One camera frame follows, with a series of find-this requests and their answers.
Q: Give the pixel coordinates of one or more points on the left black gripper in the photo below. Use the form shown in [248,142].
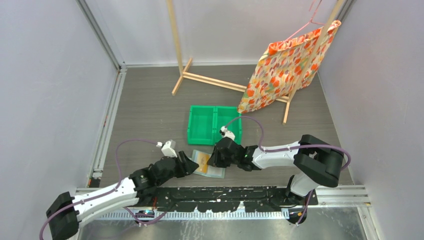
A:
[188,166]

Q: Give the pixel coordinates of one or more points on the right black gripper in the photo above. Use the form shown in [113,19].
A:
[215,160]

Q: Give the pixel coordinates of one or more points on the sage green card holder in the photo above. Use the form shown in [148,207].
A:
[213,172]

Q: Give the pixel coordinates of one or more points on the green plastic double bin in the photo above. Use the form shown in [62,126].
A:
[205,122]

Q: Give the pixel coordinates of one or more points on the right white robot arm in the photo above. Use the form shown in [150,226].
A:
[319,163]

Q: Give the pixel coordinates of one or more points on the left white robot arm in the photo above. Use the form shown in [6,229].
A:
[68,213]

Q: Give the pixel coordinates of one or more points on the wooden clothes rack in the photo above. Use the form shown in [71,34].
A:
[185,74]

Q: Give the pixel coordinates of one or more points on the floral orange fabric bag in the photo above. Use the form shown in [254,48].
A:
[279,69]

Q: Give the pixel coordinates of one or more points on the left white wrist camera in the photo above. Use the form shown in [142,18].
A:
[168,149]

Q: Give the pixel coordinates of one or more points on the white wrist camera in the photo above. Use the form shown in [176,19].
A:
[226,133]
[168,149]

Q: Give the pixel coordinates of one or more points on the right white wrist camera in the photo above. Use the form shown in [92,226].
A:
[226,133]

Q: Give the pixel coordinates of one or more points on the aluminium rail with slots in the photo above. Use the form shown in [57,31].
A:
[239,214]

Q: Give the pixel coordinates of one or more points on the aluminium corner frame post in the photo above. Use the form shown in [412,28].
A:
[90,17]

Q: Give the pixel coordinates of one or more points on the pink wire hanger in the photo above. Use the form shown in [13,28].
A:
[317,4]

